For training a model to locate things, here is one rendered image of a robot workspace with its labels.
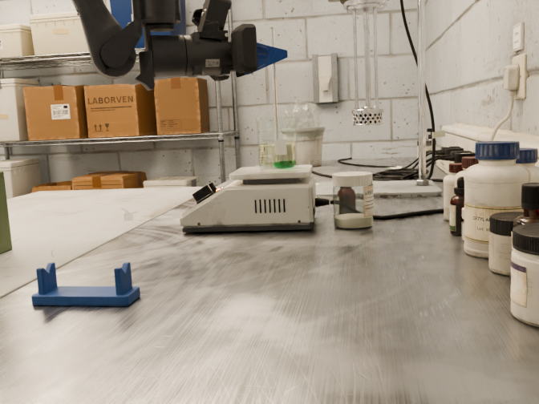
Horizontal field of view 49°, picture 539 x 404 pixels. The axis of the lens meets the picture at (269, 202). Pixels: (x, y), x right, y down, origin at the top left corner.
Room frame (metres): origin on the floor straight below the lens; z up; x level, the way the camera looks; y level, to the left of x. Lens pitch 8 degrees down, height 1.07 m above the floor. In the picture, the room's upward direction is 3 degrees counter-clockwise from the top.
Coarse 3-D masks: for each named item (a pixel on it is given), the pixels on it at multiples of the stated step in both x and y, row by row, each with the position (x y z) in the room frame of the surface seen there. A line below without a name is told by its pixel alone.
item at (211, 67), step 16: (240, 32) 0.80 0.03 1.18; (256, 32) 0.81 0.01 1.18; (192, 48) 0.84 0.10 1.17; (208, 48) 0.85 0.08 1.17; (224, 48) 0.86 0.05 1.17; (240, 48) 0.80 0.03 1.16; (256, 48) 0.80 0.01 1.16; (192, 64) 0.85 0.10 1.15; (208, 64) 0.85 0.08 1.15; (224, 64) 0.86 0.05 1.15; (240, 64) 0.80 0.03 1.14; (256, 64) 0.80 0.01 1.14
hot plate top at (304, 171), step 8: (240, 168) 0.96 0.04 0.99; (248, 168) 0.95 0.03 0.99; (256, 168) 0.94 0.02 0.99; (296, 168) 0.91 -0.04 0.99; (304, 168) 0.90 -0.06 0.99; (312, 168) 0.94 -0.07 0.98; (232, 176) 0.87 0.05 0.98; (240, 176) 0.87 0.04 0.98; (248, 176) 0.87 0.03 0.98; (256, 176) 0.87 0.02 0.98; (264, 176) 0.86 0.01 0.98; (272, 176) 0.86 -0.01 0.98; (280, 176) 0.86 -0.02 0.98; (288, 176) 0.86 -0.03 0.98; (296, 176) 0.86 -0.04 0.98; (304, 176) 0.86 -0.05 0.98
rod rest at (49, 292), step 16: (48, 272) 0.57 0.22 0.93; (128, 272) 0.56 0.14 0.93; (48, 288) 0.57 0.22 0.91; (64, 288) 0.58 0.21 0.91; (80, 288) 0.58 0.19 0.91; (96, 288) 0.57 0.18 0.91; (112, 288) 0.57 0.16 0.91; (128, 288) 0.56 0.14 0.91; (32, 304) 0.56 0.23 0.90; (48, 304) 0.55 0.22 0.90; (64, 304) 0.55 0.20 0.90; (80, 304) 0.55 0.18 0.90; (96, 304) 0.54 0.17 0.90; (112, 304) 0.54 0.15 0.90; (128, 304) 0.54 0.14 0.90
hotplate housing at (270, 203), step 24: (216, 192) 0.87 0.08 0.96; (240, 192) 0.86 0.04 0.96; (264, 192) 0.86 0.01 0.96; (288, 192) 0.85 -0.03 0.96; (312, 192) 0.86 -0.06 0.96; (192, 216) 0.87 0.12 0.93; (216, 216) 0.87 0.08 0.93; (240, 216) 0.86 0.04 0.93; (264, 216) 0.86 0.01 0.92; (288, 216) 0.85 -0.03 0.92; (312, 216) 0.85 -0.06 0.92
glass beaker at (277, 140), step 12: (264, 120) 0.90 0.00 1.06; (276, 120) 0.89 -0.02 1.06; (288, 120) 0.90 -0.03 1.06; (264, 132) 0.90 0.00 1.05; (276, 132) 0.89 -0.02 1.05; (288, 132) 0.90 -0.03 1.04; (264, 144) 0.90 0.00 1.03; (276, 144) 0.89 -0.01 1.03; (288, 144) 0.90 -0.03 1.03; (264, 156) 0.90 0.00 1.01; (276, 156) 0.89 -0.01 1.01; (288, 156) 0.89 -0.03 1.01; (264, 168) 0.90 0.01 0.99; (276, 168) 0.89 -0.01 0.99; (288, 168) 0.89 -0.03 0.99
